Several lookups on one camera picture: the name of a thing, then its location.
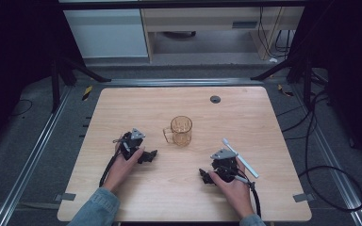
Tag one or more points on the small white floor object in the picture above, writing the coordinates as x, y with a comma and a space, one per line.
273, 60

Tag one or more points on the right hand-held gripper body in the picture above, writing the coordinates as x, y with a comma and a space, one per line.
224, 164

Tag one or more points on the amber glass cup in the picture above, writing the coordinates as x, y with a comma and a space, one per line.
181, 131

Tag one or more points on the white toothbrush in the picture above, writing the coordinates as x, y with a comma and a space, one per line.
243, 161

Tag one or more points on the grey table grommet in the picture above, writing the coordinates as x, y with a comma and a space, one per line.
215, 99

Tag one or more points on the black metal stand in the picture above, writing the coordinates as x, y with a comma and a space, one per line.
55, 84
307, 84

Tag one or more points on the grey tape patch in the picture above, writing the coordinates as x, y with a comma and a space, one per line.
303, 197
65, 196

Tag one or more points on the person's left hand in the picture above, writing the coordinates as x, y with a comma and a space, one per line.
121, 171

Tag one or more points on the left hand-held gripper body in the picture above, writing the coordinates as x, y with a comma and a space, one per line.
131, 142

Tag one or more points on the light wooden desk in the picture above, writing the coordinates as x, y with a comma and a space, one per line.
201, 19

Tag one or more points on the white cabinet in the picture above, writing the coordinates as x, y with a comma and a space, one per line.
106, 33

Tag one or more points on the yellow black tape strip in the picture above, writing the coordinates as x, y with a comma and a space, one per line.
87, 92
284, 91

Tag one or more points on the aluminium floor rail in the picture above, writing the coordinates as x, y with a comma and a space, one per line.
28, 163
333, 163
182, 82

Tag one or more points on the person's right hand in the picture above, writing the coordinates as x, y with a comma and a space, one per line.
235, 194

